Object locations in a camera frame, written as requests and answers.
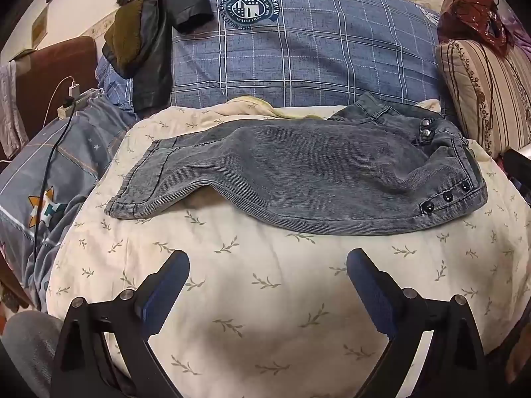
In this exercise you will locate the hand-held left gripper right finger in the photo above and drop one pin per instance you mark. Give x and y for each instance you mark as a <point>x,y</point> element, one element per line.
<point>371,294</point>

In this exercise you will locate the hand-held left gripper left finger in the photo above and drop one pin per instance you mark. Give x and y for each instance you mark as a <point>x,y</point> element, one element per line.
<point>164,294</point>

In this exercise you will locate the beige striped pillow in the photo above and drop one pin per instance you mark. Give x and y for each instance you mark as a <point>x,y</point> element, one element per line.
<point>489,91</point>

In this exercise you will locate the cream leaf-print blanket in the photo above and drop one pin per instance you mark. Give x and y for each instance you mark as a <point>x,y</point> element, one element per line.
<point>265,298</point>

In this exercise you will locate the purple cloth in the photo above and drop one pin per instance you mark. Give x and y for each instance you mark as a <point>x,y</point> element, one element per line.
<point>518,29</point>

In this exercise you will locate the person's leg in grey trousers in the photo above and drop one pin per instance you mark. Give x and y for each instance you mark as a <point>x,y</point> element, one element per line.
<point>29,352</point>

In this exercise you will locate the red-brown plastic bag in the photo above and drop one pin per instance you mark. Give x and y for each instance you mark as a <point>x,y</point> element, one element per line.
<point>468,16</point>

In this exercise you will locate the grey star-print quilt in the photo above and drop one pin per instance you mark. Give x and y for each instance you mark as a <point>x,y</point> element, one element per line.
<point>83,141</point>

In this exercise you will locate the white power strip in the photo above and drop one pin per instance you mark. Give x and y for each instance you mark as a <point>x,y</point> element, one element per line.
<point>83,99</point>

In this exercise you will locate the white charger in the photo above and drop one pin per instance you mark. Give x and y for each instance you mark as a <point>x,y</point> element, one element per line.
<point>74,91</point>

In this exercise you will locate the blue plaid duvet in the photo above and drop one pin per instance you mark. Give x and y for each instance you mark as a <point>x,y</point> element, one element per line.
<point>311,49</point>

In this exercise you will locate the pink-grey cloth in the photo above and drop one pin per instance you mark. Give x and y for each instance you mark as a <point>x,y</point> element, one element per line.
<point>10,107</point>

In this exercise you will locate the black leather jacket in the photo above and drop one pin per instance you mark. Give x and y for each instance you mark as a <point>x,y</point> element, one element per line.
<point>153,49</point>

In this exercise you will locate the brown headboard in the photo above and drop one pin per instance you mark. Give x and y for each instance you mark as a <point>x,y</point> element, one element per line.
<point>49,66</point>

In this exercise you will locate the small wall picture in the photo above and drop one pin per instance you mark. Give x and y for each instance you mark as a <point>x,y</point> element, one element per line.
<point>39,27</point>

